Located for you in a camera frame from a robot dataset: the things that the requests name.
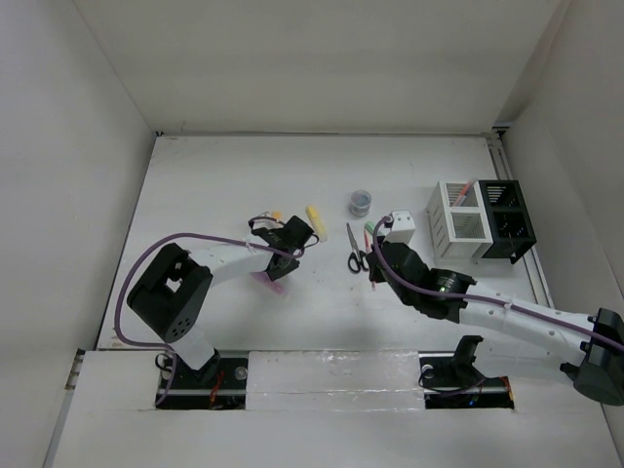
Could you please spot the yellow highlighter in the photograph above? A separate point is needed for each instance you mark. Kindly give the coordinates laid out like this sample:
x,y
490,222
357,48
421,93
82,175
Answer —
x,y
317,223

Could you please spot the jar of paper clips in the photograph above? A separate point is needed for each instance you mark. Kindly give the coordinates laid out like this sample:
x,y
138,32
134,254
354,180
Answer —
x,y
360,203

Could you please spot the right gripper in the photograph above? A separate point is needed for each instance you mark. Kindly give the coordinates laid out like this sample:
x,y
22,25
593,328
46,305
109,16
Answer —
x,y
374,274

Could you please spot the purple highlighter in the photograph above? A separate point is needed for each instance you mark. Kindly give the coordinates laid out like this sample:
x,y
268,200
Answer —
x,y
274,286

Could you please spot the black slotted organizer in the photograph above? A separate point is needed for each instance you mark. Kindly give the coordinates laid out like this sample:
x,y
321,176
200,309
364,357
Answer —
x,y
508,220

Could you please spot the black handled scissors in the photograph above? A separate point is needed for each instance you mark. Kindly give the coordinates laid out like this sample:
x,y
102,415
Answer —
x,y
356,262

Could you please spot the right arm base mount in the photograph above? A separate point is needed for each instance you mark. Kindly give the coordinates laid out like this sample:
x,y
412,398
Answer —
x,y
450,380

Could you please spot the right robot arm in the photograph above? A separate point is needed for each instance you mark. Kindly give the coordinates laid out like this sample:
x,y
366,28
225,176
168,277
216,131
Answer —
x,y
586,351

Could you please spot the white slotted organizer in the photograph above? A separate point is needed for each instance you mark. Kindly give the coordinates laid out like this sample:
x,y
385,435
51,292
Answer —
x,y
458,233

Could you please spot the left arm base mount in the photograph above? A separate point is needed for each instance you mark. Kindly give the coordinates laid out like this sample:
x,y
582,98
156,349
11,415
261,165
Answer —
x,y
220,385

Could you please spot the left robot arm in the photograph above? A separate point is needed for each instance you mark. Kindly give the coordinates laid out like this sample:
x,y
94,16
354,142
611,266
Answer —
x,y
170,293

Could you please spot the blue pen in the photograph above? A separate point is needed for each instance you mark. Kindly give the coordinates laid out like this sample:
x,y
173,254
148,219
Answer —
x,y
461,197

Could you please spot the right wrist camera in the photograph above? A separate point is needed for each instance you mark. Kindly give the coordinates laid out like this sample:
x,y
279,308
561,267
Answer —
x,y
400,228

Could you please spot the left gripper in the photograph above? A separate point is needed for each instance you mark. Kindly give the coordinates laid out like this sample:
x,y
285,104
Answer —
x,y
274,274

